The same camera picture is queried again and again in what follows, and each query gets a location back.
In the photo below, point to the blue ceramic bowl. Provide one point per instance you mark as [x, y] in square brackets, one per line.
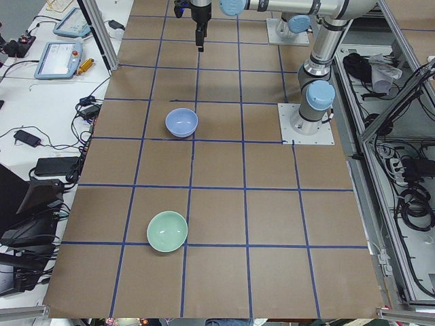
[181, 122]

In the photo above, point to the black power brick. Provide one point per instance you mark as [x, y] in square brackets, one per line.
[56, 166]

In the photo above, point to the brown paper table cover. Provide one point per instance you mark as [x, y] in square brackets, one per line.
[273, 230]

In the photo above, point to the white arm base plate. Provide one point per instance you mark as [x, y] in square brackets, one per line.
[296, 131]

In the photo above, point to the green ceramic bowl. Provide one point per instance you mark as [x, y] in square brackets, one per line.
[167, 231]

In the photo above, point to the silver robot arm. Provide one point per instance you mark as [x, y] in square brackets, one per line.
[317, 94]

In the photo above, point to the white rear base plate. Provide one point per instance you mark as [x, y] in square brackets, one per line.
[273, 38]

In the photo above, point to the far teach pendant tablet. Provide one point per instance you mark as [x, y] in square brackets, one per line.
[73, 25]

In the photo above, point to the teach pendant tablet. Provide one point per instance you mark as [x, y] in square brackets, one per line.
[73, 25]
[59, 60]

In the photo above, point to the small black adapter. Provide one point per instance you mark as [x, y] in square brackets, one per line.
[115, 25]

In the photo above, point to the aluminium frame post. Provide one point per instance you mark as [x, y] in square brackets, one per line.
[94, 20]

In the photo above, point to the black smartphone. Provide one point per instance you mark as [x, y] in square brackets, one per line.
[27, 138]

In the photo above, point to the black cloth bundle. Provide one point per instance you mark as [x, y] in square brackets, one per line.
[358, 67]

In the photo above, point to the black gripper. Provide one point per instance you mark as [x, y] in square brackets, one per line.
[200, 14]

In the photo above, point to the near teach pendant tablet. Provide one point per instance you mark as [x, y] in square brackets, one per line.
[59, 60]

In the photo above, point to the white power strip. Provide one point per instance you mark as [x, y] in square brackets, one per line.
[394, 167]

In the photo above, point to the grey crumpled cloth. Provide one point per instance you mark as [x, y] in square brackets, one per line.
[382, 74]

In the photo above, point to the yellow connector block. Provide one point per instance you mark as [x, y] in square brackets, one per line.
[85, 66]

